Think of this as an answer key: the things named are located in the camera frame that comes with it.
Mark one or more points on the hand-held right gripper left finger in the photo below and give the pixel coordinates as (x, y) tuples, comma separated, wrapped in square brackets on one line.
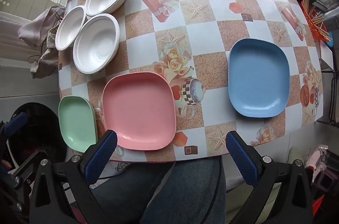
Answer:
[(102, 157)]

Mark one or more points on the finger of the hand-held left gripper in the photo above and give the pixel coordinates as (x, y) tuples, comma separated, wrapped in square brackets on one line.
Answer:
[(14, 124)]

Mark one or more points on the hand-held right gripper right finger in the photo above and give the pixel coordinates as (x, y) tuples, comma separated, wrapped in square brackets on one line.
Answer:
[(242, 160)]

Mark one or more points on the green square plate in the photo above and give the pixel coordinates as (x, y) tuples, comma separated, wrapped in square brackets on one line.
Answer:
[(76, 120)]

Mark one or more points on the pink square plate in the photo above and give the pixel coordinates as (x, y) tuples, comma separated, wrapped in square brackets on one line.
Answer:
[(137, 110)]

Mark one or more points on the blue square plate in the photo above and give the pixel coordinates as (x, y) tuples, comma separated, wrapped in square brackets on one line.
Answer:
[(257, 78)]

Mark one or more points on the black round container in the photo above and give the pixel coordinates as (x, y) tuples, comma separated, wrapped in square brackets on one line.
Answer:
[(39, 128)]

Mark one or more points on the person's blue jeans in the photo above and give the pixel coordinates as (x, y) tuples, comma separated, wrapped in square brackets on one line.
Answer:
[(180, 187)]

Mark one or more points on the pink sequined item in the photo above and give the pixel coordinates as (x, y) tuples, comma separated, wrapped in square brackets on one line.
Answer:
[(313, 160)]

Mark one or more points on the red plastic object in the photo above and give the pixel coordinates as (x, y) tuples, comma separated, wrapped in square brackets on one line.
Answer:
[(317, 209)]

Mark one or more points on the beige cloth bag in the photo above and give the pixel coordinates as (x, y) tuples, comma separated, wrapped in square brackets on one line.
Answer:
[(39, 25)]

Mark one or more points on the checkered floral tablecloth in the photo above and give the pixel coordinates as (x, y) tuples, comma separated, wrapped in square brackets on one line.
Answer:
[(201, 36)]

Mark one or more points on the orange plastic basket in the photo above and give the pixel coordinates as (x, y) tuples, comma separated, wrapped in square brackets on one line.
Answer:
[(311, 25)]

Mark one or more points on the bundle of bamboo skewers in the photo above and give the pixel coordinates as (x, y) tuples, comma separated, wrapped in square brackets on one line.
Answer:
[(317, 18)]

